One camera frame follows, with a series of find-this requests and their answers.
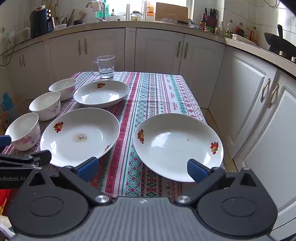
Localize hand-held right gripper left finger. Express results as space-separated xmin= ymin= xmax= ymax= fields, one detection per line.
xmin=23 ymin=157 xmax=113 ymax=205

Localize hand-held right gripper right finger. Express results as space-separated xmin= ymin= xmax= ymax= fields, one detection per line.
xmin=174 ymin=159 xmax=263 ymax=206

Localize white bowl pink flowers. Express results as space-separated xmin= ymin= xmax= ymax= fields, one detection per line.
xmin=29 ymin=91 xmax=61 ymax=121
xmin=48 ymin=78 xmax=77 ymax=101
xmin=5 ymin=113 xmax=41 ymax=151

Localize white plate two flower prints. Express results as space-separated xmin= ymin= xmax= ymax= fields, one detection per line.
xmin=133 ymin=113 xmax=224 ymax=183

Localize white flower plate stained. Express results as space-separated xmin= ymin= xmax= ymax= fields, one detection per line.
xmin=40 ymin=108 xmax=120 ymax=168

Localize white flower print plate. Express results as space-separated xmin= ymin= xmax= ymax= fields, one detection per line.
xmin=73 ymin=80 xmax=130 ymax=108

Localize red cardboard box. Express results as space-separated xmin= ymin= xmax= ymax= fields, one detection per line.
xmin=0 ymin=189 xmax=11 ymax=215

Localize blue thermos jug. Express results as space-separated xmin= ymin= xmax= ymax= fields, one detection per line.
xmin=2 ymin=93 xmax=14 ymax=112

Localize striped patterned tablecloth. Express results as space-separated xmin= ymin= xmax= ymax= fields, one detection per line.
xmin=0 ymin=71 xmax=226 ymax=198

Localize clear glass mug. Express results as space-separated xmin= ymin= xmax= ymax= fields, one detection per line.
xmin=91 ymin=55 xmax=115 ymax=80

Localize white rectangular tray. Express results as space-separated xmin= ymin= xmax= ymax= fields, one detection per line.
xmin=232 ymin=34 xmax=258 ymax=45

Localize gas stove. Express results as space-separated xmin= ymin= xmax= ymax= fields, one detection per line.
xmin=269 ymin=45 xmax=296 ymax=63

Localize maroon knife block with knives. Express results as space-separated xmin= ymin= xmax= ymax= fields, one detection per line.
xmin=205 ymin=8 xmax=219 ymax=28

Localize beige kitchen countertop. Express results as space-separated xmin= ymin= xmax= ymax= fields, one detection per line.
xmin=0 ymin=20 xmax=296 ymax=77

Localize black wok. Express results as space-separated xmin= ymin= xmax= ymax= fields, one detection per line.
xmin=264 ymin=24 xmax=296 ymax=55

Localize metal kitchen faucet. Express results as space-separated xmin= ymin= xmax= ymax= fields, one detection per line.
xmin=86 ymin=1 xmax=107 ymax=22

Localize white cloth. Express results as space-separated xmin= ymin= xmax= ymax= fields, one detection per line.
xmin=90 ymin=1 xmax=103 ymax=12

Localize brown cardboard box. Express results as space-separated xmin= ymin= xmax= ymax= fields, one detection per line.
xmin=155 ymin=2 xmax=189 ymax=22

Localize bright kitchen window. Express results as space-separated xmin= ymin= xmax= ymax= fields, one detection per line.
xmin=105 ymin=0 xmax=193 ymax=16

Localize black power cable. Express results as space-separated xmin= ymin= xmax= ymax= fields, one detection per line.
xmin=0 ymin=44 xmax=20 ymax=67

